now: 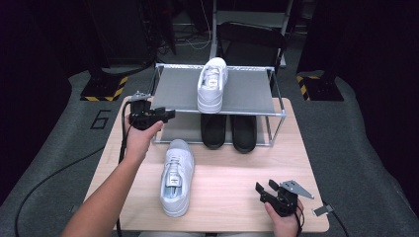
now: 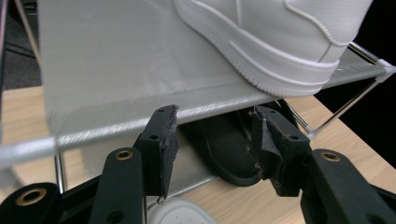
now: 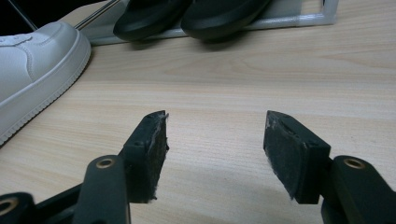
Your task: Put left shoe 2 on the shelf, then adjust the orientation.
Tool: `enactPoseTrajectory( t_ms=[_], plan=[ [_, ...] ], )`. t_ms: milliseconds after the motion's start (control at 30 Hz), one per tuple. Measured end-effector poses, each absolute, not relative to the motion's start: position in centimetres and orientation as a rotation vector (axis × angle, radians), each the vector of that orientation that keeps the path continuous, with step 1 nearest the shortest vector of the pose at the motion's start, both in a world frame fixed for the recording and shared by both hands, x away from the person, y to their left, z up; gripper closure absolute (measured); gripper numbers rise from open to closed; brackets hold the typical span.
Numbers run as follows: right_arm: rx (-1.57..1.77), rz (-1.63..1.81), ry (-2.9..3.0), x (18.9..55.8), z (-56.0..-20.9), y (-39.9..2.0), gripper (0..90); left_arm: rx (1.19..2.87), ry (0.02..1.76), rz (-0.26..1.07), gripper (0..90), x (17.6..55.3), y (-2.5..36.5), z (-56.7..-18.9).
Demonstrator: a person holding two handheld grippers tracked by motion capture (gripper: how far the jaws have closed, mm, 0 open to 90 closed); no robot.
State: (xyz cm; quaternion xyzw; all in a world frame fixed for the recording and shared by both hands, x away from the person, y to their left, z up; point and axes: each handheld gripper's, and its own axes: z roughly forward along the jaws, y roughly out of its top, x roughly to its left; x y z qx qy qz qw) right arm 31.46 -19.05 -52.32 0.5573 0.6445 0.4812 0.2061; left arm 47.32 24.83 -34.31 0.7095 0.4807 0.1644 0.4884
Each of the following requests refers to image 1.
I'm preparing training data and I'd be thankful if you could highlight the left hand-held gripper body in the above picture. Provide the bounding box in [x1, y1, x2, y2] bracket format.
[127, 91, 165, 131]

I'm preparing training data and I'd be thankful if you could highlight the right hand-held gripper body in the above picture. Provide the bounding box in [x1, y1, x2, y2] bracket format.
[259, 179, 315, 218]

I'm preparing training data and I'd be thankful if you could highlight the white sneaker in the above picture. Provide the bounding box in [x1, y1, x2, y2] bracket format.
[197, 56, 229, 115]
[159, 138, 196, 218]

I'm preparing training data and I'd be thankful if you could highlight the black slipper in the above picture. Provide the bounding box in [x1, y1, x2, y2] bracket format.
[229, 114, 258, 154]
[200, 113, 227, 150]

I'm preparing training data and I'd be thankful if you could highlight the grey metal shoe rack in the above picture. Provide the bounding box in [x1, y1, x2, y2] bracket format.
[149, 62, 287, 147]

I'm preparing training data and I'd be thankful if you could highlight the person's right hand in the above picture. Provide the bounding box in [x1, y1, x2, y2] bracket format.
[264, 198, 304, 237]

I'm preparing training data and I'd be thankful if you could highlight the person's left hand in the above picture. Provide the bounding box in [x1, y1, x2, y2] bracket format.
[124, 115, 165, 162]

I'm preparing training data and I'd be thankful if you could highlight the black stand base striped tape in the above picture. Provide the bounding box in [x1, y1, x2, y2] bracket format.
[295, 74, 345, 102]
[79, 75, 129, 103]

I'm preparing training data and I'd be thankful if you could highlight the black chair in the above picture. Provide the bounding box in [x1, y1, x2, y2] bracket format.
[216, 21, 288, 68]

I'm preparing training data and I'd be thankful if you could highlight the right hand-held gripper black cable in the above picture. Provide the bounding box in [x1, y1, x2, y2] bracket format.
[294, 206, 305, 237]

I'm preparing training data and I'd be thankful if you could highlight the hand-held gripper black cable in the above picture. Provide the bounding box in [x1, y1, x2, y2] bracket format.
[115, 102, 132, 237]
[294, 206, 305, 237]

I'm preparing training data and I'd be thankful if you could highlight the left hand-held gripper black cable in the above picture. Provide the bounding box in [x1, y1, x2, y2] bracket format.
[115, 102, 132, 237]

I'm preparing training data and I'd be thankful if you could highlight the thin black cable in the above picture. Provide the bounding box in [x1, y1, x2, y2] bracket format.
[330, 210, 351, 237]

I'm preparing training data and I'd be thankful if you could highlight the black floor cable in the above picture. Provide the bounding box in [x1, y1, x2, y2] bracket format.
[13, 146, 106, 237]

